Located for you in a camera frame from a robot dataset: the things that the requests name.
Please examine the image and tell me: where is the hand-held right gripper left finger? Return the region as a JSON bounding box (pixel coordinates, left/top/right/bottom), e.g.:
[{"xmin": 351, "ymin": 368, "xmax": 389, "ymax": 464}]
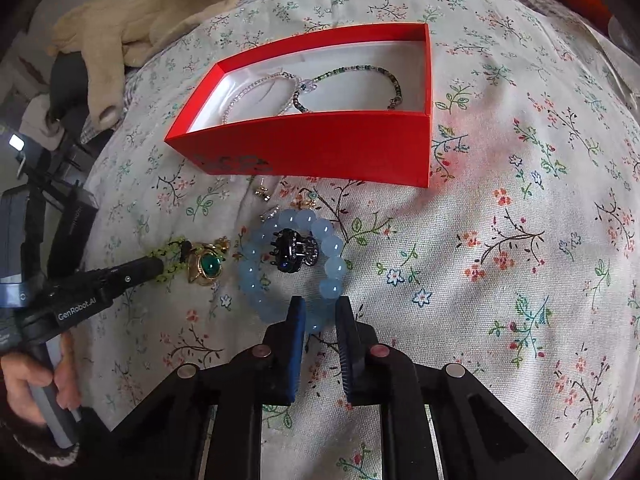
[{"xmin": 85, "ymin": 296, "xmax": 307, "ymax": 480}]

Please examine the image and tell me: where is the blue bead bracelet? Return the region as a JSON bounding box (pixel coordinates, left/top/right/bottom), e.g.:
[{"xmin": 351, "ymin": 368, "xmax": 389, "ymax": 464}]
[{"xmin": 237, "ymin": 209, "xmax": 348, "ymax": 333}]

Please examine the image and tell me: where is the white cloth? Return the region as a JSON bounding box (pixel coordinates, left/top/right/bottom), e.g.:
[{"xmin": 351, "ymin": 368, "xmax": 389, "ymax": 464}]
[{"xmin": 20, "ymin": 95, "xmax": 66, "ymax": 151}]

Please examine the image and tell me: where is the floral bedsheet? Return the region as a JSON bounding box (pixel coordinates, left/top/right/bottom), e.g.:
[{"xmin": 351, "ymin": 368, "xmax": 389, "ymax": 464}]
[{"xmin": 80, "ymin": 0, "xmax": 640, "ymax": 480}]

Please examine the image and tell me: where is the red cardboard box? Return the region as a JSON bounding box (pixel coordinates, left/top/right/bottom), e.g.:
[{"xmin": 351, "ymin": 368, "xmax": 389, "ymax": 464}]
[{"xmin": 164, "ymin": 22, "xmax": 433, "ymax": 188}]

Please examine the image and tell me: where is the black metal stand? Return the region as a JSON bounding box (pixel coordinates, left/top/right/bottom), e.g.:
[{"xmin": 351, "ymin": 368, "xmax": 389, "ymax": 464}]
[{"xmin": 15, "ymin": 155, "xmax": 81, "ymax": 201}]

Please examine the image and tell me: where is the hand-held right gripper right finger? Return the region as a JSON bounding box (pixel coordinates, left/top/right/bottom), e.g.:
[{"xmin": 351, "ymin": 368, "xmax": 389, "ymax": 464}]
[{"xmin": 335, "ymin": 296, "xmax": 576, "ymax": 480}]

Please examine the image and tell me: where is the beige knit sweater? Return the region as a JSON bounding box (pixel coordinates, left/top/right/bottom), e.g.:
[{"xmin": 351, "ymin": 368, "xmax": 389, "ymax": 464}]
[{"xmin": 47, "ymin": 0, "xmax": 243, "ymax": 126}]

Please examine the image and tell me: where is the black chair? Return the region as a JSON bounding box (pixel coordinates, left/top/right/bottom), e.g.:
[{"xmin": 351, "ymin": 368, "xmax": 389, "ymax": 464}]
[{"xmin": 47, "ymin": 52, "xmax": 126, "ymax": 171}]

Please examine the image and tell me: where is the thin silver bead chain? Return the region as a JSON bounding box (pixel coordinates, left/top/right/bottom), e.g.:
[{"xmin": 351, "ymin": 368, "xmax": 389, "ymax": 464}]
[{"xmin": 221, "ymin": 71, "xmax": 321, "ymax": 126}]

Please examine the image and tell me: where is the person's left hand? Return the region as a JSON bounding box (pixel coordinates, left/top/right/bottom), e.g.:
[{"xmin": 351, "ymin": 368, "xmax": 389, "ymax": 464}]
[{"xmin": 0, "ymin": 332, "xmax": 83, "ymax": 428}]

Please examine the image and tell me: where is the black hair claw clip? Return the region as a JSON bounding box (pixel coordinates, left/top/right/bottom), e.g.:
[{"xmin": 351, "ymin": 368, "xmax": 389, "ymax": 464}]
[{"xmin": 267, "ymin": 228, "xmax": 321, "ymax": 273}]

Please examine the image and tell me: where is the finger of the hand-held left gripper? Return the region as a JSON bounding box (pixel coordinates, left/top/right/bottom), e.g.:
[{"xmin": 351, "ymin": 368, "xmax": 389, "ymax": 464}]
[{"xmin": 97, "ymin": 255, "xmax": 167, "ymax": 307}]

